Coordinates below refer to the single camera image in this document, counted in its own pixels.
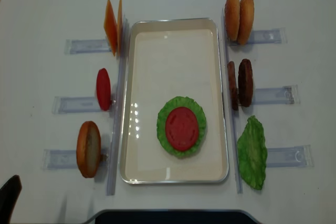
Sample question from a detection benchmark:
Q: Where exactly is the clear holder under cheese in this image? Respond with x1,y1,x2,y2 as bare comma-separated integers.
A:
65,39,111,55

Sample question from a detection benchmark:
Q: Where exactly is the standing green lettuce leaf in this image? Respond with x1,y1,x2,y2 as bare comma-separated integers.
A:
237,115,268,190

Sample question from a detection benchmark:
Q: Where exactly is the left long clear acrylic rail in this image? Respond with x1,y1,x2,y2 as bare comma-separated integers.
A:
106,16,129,196

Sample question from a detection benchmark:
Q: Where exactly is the dark base at bottom edge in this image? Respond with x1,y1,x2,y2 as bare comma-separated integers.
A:
88,209,260,223

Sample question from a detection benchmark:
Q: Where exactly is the bun half front left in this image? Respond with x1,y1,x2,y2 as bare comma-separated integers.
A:
76,121,101,178

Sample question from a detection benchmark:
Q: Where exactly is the clear holder under right buns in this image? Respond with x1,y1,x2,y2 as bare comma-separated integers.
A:
246,27,287,45

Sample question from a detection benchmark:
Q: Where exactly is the red tomato slice on tray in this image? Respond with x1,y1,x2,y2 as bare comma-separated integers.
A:
165,106,199,152

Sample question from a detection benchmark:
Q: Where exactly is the dark brown meat patty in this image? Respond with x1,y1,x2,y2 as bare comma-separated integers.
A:
238,59,254,107

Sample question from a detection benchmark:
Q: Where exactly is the clear holder under left bun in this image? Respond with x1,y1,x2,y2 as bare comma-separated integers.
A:
40,148,109,170

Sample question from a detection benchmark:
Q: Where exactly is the standing red tomato slice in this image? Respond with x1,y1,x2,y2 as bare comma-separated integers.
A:
96,68,111,111

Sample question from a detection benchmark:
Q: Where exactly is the clear holder under patties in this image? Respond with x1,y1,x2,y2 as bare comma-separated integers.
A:
251,85,300,105

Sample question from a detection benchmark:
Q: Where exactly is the long clear acrylic rail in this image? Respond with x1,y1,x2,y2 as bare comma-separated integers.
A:
106,16,129,196
221,7,243,194

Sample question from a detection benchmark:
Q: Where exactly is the bun half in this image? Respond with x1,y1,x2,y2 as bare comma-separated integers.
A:
237,0,254,45
76,121,101,178
224,0,240,41

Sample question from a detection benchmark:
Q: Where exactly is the left orange cheese slice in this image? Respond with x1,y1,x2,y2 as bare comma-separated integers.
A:
103,0,118,56

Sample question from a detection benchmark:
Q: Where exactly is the clear holder under tomato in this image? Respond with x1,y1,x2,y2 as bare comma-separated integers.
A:
52,97,104,114

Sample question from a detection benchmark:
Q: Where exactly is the clear holder under lettuce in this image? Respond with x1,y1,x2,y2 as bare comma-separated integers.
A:
266,145,314,168

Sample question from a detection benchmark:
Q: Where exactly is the green lettuce leaf on tray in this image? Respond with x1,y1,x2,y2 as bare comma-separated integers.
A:
156,96,206,158

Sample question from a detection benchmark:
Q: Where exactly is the right long clear acrylic rail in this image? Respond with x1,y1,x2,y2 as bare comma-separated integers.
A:
221,7,243,194

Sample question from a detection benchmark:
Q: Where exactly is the white rectangular metal tray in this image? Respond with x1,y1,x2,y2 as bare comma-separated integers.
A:
119,18,229,185

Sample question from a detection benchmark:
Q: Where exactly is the left bun half top right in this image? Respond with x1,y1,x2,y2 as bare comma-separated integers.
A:
224,0,240,41

